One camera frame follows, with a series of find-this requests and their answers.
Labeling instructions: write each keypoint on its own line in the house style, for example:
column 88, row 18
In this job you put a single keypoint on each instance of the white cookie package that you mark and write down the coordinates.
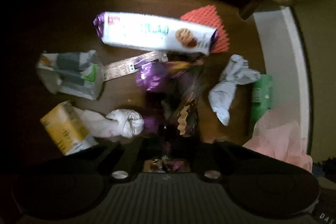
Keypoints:
column 154, row 33

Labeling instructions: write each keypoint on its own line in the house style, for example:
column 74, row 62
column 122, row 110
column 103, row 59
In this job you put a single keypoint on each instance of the green cardboard tube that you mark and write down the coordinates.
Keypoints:
column 261, row 99

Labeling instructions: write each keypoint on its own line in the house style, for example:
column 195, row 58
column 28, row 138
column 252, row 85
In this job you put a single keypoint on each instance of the orange foam fruit net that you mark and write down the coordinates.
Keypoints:
column 208, row 16

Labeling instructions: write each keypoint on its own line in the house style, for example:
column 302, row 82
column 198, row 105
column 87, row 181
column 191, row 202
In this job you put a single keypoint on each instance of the yellow white bottle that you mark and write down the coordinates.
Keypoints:
column 67, row 130

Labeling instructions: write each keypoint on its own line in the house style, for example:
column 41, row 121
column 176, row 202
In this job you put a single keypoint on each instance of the pink plastic bag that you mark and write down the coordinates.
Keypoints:
column 273, row 136

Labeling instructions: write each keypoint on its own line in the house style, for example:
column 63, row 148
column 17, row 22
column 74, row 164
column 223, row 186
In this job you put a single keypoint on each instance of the clear green plastic bag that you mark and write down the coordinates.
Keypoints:
column 79, row 74

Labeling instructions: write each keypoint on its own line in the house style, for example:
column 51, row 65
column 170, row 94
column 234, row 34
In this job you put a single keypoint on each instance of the knotted white plastic bag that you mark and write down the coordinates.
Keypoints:
column 121, row 122

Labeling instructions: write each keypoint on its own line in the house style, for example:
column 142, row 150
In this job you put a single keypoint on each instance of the grey paper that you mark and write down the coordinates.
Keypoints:
column 237, row 72

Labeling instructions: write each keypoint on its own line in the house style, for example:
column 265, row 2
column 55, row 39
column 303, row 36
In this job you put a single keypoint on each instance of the purple snack wrapper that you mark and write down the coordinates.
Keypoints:
column 171, row 92

